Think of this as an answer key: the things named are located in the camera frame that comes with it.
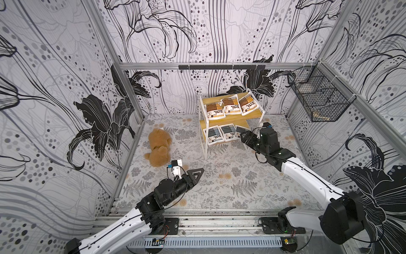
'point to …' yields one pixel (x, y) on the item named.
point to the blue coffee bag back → (239, 129)
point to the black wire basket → (323, 96)
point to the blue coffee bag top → (214, 135)
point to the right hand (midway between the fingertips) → (246, 135)
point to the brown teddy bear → (159, 140)
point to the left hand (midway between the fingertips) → (205, 176)
